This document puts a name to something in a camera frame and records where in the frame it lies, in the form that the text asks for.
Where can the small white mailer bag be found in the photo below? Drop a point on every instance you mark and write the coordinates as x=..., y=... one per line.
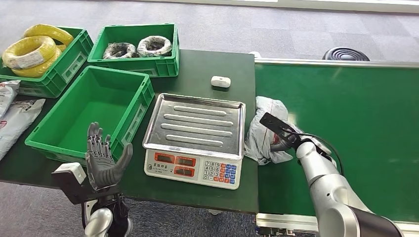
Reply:
x=6, y=94

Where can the white table foot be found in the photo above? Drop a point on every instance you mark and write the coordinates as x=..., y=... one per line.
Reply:
x=215, y=212

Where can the empty green plastic crate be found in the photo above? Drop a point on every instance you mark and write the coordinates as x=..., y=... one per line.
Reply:
x=98, y=108

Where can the green crate with yellow coils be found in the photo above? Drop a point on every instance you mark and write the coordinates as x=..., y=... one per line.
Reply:
x=68, y=63

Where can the large white mailer bag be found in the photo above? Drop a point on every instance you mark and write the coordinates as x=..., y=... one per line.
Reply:
x=16, y=124

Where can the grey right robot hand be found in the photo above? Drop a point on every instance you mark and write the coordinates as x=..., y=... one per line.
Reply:
x=283, y=144

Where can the black round ribbed base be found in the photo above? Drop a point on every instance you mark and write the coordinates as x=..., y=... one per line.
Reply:
x=345, y=55

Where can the electronic scale with steel tray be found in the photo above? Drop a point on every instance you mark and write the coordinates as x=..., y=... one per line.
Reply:
x=196, y=127

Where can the green conveyor belt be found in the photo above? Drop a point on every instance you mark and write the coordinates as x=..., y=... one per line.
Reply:
x=376, y=130

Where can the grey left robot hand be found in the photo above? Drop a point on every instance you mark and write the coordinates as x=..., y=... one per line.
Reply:
x=103, y=171

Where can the green crate with black coils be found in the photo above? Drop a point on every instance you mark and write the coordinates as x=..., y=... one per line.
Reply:
x=140, y=67

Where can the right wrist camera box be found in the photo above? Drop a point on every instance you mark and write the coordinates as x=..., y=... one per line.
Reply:
x=273, y=122

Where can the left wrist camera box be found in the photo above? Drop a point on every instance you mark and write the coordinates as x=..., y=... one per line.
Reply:
x=70, y=186

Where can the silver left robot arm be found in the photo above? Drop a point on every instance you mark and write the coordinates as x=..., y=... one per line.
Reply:
x=98, y=225

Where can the small white device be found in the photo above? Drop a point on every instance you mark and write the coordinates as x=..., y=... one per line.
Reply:
x=220, y=81

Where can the grey package with red print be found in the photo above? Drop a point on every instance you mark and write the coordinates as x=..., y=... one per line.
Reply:
x=262, y=144

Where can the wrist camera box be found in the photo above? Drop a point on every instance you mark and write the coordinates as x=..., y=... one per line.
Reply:
x=273, y=122
x=70, y=186

